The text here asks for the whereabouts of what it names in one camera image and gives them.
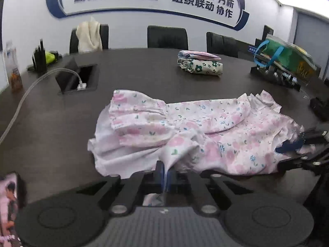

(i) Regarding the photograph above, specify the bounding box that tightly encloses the clear bottle with orange label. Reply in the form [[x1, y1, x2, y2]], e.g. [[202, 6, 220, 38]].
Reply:
[[4, 41, 23, 92]]

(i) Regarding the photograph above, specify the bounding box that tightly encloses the green bag with blue handles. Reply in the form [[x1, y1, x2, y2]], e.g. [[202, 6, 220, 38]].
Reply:
[[254, 34, 317, 84]]

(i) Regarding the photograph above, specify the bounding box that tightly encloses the black table socket box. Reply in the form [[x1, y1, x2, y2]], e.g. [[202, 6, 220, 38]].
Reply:
[[55, 57, 100, 94]]

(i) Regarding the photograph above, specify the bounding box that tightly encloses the black office chair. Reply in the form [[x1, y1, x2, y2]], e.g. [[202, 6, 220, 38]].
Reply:
[[206, 32, 238, 58], [254, 25, 274, 47], [147, 25, 189, 50], [69, 24, 110, 55]]

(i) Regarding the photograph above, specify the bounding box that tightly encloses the black device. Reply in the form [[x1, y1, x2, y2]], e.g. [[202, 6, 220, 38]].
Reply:
[[309, 96, 329, 122]]

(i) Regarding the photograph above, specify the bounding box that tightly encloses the cream garment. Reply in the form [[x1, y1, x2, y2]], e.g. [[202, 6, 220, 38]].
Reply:
[[76, 17, 103, 53]]

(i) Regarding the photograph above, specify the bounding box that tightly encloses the yellow-green cloth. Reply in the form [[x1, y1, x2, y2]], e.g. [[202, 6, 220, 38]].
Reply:
[[45, 51, 59, 64]]

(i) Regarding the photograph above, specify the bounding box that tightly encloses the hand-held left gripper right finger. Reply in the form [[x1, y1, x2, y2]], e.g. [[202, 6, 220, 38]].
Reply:
[[166, 168, 254, 217]]

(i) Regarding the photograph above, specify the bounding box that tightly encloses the green floral folded cloth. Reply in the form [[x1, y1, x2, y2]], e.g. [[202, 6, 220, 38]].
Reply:
[[177, 57, 224, 77]]

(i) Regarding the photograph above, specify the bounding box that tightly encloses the pink floral dress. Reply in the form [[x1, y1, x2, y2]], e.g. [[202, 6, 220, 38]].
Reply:
[[87, 90, 313, 206]]

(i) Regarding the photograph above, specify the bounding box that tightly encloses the white cable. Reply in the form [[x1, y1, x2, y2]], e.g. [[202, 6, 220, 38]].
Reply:
[[0, 68, 83, 145]]

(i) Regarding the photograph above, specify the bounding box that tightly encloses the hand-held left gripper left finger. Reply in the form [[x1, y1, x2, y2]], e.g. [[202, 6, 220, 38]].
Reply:
[[76, 160, 166, 217]]

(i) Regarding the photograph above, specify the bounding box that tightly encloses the grey door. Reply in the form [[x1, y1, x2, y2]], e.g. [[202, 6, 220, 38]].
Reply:
[[294, 8, 329, 81]]

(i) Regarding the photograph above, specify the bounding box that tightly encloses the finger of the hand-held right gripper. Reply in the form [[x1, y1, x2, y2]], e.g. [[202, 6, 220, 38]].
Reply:
[[278, 152, 329, 177], [276, 128, 329, 155]]

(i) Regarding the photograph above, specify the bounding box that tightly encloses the pink striped folded cloth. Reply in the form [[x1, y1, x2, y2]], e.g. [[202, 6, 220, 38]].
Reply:
[[178, 50, 222, 61]]

